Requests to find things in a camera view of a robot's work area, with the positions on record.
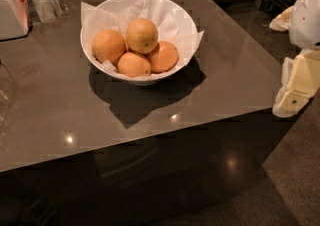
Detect white appliance with red label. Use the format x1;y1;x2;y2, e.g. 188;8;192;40
0;0;29;40

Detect clear acrylic stand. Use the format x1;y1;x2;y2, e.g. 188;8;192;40
31;0;71;23

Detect white ceramic bowl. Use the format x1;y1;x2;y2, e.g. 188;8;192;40
79;0;199;86

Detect white paper liner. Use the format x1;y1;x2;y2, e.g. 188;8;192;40
80;0;205;82

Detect orange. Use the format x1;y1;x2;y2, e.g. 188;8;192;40
125;18;158;54
147;41;179;73
91;29;126;63
117;52;151;77

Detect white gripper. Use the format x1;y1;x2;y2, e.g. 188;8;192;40
269;0;320;118

